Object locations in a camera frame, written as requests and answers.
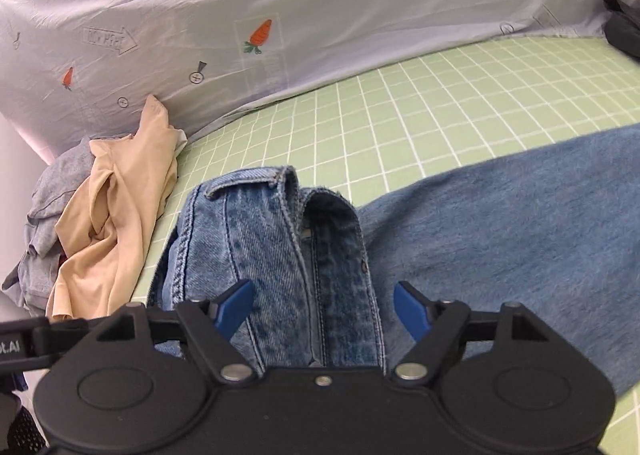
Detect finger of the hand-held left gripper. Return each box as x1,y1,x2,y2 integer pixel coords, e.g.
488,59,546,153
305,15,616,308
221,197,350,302
47,319,101,361

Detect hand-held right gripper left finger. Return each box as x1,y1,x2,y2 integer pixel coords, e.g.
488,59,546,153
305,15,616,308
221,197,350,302
92,279,256,383

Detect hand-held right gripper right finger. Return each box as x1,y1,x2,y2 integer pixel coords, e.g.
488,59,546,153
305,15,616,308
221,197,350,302
392,281,551,383

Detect blue denim jeans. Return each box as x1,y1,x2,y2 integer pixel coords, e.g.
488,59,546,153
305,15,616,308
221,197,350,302
147,122,640,398

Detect black mesh fabric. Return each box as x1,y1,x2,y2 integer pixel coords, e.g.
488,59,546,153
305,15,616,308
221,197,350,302
0,392,43,455

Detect beige shirt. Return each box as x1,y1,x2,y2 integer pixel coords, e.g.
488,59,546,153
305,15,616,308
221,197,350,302
46,95,188,321

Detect grey sweatshirt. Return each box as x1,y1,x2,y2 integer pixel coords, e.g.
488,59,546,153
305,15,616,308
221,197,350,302
17,137,133,311

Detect green checked mat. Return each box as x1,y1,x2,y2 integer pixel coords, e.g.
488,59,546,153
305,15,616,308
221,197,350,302
135,32,640,455

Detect grey carrot-printed sheet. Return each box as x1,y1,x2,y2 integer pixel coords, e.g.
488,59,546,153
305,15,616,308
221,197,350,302
0,0,640,166

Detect black bag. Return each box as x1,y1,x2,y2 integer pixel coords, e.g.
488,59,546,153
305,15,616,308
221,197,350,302
602,0,640,60

